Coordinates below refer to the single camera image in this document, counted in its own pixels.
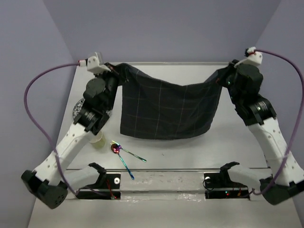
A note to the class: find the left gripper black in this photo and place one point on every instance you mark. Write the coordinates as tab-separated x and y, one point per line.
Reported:
118	72

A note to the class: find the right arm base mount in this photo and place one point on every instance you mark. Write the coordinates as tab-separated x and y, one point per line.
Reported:
220	186

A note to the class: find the iridescent fork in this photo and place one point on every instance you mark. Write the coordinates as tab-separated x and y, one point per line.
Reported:
116	148

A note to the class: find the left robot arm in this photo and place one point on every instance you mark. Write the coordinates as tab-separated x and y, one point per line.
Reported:
47	181

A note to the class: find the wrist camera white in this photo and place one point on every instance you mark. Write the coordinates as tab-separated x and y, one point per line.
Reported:
95	63
252	57

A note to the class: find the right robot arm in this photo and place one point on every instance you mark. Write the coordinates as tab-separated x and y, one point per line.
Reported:
287	178

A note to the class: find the pale yellow paper cup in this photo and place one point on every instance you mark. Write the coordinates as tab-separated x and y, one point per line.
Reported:
98	141

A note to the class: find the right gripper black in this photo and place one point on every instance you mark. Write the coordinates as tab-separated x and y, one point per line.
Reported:
225	72

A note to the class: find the dark checked cloth napkin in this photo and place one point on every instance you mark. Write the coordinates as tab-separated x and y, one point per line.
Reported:
154	109

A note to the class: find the aluminium rail front edge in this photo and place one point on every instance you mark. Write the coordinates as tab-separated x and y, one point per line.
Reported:
173	170

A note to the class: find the blue floral plate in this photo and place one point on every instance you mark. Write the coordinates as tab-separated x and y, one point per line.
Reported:
78	109

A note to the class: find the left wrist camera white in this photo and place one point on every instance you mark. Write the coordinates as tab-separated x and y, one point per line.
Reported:
95	63

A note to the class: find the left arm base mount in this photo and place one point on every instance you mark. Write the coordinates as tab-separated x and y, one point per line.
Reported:
106	186

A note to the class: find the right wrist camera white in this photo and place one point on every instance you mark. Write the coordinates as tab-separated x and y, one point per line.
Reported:
252	57

